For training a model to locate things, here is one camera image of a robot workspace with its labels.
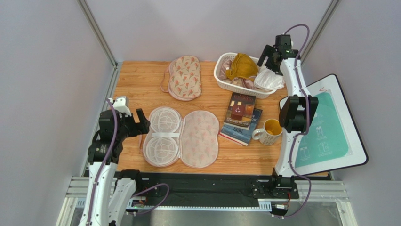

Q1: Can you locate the white satin bra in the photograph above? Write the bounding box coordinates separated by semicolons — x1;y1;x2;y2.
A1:
253;68;285;91

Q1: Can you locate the floral mesh laundry bag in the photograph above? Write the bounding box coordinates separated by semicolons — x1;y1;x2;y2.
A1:
138;107;220;168

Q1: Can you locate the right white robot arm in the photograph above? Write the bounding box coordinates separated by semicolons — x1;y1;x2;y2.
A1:
257;34;319;193

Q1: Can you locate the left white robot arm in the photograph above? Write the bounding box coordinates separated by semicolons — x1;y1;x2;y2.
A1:
79;109;150;226

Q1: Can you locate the mustard yellow bra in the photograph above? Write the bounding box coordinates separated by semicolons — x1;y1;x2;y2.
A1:
226;53;259;79

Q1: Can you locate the pink satin bra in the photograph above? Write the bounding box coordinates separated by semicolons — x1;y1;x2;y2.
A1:
217;59;259;90

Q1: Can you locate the white plastic basket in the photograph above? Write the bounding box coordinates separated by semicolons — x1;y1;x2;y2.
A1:
214;52;285;99

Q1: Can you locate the white tray black rim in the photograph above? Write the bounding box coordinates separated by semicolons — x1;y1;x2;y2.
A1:
293;74;369;175

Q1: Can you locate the dark brown book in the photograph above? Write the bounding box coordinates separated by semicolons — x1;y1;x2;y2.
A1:
223;92;256;130

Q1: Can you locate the white mug yellow inside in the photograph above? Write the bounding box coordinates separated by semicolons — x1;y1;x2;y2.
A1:
252;119;282;145

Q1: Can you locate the blue book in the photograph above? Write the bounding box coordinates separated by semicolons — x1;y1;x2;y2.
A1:
218;108;263;146

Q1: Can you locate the teal folding board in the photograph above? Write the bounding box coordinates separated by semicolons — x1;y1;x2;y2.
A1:
295;92;349;168

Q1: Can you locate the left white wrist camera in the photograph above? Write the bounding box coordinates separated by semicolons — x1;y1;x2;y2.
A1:
113;96;132;117

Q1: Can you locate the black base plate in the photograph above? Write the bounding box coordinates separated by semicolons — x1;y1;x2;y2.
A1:
135;172;299;207

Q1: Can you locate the aluminium frame rail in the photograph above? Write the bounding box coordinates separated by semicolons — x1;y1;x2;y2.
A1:
56;175;358;226

